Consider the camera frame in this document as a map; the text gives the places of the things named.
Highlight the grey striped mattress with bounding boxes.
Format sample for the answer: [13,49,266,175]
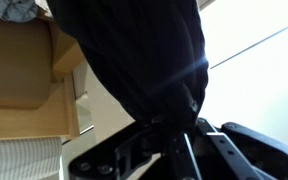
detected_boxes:
[0,138,62,180]

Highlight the blue crumpled cloth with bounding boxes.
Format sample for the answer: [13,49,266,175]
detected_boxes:
[0,0,38,23]

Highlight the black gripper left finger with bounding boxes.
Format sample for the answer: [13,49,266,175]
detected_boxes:
[166,132,202,180]

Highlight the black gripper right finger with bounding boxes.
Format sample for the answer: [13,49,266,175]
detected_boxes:
[197,118,261,180]

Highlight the black jumper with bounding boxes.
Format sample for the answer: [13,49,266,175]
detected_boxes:
[46,0,208,128]

